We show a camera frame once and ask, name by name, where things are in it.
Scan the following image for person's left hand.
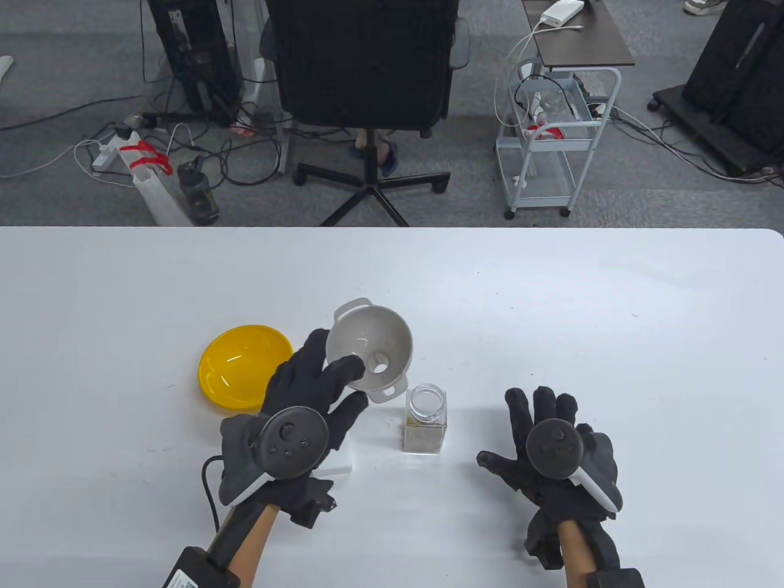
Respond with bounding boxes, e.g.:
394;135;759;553
260;328;369;529

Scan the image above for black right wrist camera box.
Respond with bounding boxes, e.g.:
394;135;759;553
584;568;646;588

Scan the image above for person's left forearm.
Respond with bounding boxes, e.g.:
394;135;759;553
207;501;281;588

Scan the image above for black glove cable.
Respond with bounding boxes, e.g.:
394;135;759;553
202;455;227;535

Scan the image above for long black floor cable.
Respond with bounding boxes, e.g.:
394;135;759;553
0;93;148;133

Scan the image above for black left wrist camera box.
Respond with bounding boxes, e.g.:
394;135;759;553
162;546;241;588

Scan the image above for person's right forearm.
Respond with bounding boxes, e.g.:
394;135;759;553
556;516;594;588

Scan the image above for dark round right hand controller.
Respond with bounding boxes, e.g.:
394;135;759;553
525;418;624;513

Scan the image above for white power strip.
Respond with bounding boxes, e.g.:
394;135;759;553
91;126;134;174

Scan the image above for yellow plastic bowl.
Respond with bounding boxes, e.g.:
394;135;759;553
197;325;295;410

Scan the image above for white power bank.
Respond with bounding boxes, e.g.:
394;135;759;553
538;0;587;30

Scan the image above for white floor cable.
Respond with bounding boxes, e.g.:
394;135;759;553
0;138;102;180

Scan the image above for dark round left hand controller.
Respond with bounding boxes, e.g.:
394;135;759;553
219;405;332;507

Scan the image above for clear glass jar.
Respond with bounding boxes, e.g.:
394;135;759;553
402;383;448;456

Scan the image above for black office chair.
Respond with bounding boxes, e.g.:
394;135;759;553
260;0;471;227

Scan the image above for black wheeled equipment stand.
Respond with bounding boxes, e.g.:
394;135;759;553
651;0;784;176

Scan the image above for person's right hand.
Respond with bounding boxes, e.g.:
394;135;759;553
477;386;622;571

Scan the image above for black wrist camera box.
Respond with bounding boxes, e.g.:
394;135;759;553
584;568;646;588
162;546;241;588

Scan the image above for dark round hand controller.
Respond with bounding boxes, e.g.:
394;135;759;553
219;405;332;507
525;418;624;513

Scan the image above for black floor cable bundle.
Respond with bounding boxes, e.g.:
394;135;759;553
211;101;292;187

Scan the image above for black water bottle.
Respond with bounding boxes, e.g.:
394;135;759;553
177;156;221;227

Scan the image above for black computer tower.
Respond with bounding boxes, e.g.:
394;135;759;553
146;0;247;128

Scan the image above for white metal trolley cart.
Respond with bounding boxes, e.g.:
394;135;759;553
495;58;624;221

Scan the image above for white plastic funnel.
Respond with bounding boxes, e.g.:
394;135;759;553
324;298;415;404

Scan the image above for grey floor cables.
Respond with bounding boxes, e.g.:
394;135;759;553
609;105;784;186

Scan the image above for white charging cable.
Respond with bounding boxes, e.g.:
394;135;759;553
494;21;582;130

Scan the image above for white rectangular block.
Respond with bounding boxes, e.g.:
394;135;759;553
311;421;355;476

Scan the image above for dark brown side table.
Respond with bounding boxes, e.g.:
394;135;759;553
521;0;636;70

